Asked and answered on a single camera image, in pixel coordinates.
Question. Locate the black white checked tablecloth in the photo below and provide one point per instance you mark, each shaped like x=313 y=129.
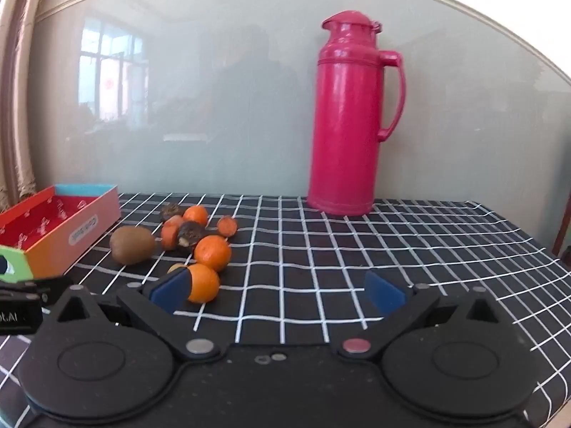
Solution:
x=312 y=254

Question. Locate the beige lace curtain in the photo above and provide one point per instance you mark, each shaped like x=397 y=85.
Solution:
x=18 y=98

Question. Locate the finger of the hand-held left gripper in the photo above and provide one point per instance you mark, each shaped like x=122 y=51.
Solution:
x=49 y=289

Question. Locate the colourful cardboard box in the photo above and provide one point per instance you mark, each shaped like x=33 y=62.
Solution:
x=84 y=227

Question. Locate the orange tangerine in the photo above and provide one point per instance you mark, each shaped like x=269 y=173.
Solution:
x=206 y=283
x=196 y=215
x=213 y=253

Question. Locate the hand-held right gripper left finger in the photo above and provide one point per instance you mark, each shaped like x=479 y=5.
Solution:
x=171 y=290

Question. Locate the brown kiwi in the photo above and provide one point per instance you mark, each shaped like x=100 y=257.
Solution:
x=133 y=244

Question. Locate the pink thermos flask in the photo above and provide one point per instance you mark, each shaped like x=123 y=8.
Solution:
x=343 y=133

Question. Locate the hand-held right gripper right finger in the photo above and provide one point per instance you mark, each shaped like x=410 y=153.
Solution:
x=384 y=293

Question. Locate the brown wooden post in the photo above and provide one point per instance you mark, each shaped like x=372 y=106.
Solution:
x=562 y=236

